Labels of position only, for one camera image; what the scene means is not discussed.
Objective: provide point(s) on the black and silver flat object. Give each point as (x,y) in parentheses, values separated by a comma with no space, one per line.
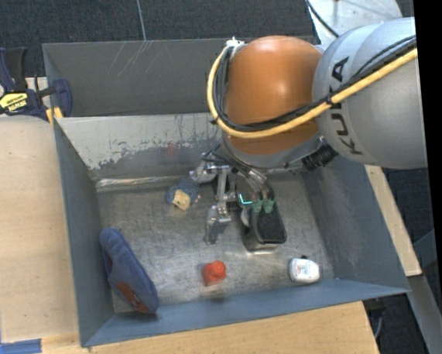
(270,228)

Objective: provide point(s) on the small white plastic bottle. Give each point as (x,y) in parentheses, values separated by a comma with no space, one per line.
(304,270)

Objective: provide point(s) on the blue cloth slipper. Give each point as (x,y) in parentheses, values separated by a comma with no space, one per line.
(126,269)

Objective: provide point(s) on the grey metal bin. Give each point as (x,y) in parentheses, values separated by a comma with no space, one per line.
(166,251)

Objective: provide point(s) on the red-orange plastic cap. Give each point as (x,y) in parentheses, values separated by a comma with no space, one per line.
(214,273)

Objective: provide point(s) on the blue and tan soft toy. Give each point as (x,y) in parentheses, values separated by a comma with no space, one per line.
(184,195)

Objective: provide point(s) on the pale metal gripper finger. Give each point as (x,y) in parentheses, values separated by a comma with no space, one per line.
(205,174)
(217,221)

